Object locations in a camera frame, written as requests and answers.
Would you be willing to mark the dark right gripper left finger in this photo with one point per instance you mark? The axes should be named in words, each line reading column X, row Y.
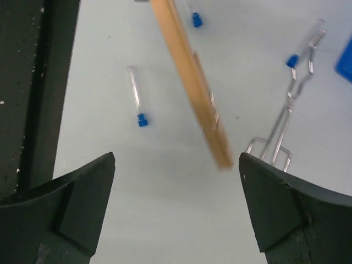
column 59, row 221

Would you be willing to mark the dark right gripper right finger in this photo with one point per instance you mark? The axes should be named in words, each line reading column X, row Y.
column 295, row 221

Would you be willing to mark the metal crucible tongs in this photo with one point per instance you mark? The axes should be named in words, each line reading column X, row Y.
column 294, row 91

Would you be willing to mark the wooden test tube clamp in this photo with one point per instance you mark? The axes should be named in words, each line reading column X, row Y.
column 193, row 79

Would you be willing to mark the blue-capped test tube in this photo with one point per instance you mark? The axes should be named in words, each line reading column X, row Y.
column 298, row 52
column 195, row 15
column 133, row 75

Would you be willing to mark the blue plastic bin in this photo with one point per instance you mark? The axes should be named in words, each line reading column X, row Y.
column 343, row 65

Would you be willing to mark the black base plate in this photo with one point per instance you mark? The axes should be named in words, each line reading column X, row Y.
column 37, row 40

